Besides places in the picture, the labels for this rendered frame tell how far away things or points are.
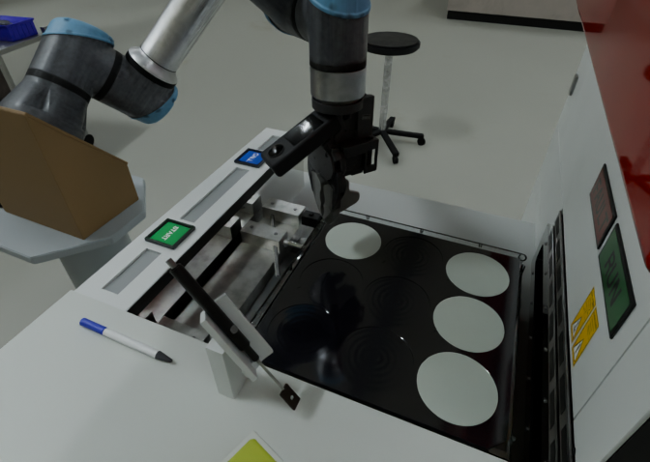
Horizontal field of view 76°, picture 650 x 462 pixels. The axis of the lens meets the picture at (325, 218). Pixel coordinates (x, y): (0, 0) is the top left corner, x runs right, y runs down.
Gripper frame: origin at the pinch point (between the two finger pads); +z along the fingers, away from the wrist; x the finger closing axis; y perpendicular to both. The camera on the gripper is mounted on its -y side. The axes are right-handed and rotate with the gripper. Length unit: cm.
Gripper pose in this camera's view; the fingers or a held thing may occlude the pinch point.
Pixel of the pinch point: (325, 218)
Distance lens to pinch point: 68.4
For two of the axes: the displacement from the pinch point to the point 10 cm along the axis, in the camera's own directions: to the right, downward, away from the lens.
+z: 0.0, 8.1, 5.9
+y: 8.6, -3.1, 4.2
